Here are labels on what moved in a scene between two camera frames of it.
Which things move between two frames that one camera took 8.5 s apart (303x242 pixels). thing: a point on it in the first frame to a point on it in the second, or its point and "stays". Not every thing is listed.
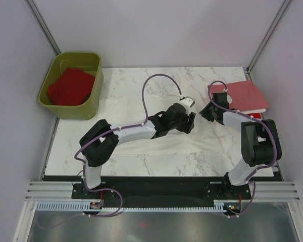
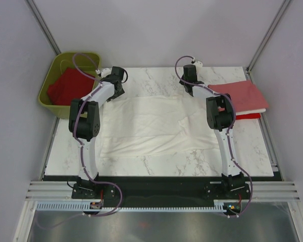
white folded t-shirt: x=254 y=111 stays
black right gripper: x=205 y=114 to x=181 y=82
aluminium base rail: x=42 y=191 stays
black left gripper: x=190 y=125 to x=115 y=96
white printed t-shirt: x=206 y=137 stays
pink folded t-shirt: x=244 y=96 stays
